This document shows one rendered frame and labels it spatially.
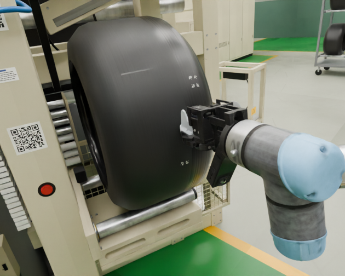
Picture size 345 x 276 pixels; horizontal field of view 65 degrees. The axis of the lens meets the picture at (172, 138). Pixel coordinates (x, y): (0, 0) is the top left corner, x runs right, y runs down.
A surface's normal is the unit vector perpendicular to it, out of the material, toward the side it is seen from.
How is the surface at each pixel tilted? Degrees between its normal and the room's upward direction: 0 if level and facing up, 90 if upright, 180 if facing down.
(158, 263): 0
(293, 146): 30
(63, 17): 90
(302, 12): 90
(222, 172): 113
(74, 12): 90
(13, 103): 90
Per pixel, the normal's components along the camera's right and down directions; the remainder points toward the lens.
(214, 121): -0.89, 0.27
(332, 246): -0.10, -0.90
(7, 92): 0.44, 0.35
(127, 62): 0.25, -0.37
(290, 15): -0.67, 0.38
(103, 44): -0.08, -0.48
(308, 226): 0.07, 0.36
